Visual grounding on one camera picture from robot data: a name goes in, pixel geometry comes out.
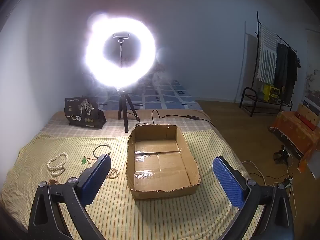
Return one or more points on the phone holder clamp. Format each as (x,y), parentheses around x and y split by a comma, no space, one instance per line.
(121,35)

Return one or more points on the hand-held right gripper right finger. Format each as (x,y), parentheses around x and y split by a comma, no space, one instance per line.
(226,177)

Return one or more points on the black printed bag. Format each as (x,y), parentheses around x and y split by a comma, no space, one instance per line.
(82,112)

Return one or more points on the black device on floor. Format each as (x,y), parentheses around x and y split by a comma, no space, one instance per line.
(281,155)

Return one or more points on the yellow striped cloth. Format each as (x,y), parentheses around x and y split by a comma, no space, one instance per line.
(162,217)

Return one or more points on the black tripod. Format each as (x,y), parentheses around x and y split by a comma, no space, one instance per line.
(124,110)

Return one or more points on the white striped garment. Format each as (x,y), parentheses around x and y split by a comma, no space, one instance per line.
(267,55)

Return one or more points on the white power strip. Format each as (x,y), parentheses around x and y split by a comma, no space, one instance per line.
(288,182)

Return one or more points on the beige checked bed sheet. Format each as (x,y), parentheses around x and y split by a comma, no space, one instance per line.
(112,130)

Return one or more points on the cardboard box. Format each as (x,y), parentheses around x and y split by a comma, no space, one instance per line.
(160,165)

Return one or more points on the wooden box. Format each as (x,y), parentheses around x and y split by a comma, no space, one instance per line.
(308,115)

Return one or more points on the black garment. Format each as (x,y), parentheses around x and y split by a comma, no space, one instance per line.
(291,75)

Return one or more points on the wall poster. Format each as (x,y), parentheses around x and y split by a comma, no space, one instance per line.
(312,75)

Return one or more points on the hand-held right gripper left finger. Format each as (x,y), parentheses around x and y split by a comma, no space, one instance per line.
(100,172)

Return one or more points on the dark green garment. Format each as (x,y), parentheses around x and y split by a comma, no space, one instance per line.
(281,65)

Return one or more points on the orange cloth covered table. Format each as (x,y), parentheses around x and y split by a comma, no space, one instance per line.
(292,132)

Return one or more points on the black clothes rack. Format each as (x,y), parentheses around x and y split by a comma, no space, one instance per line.
(256,25)

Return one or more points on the dark thin bangle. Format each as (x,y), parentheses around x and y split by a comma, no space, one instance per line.
(102,145)

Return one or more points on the yellow crate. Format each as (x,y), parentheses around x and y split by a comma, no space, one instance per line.
(271,93)

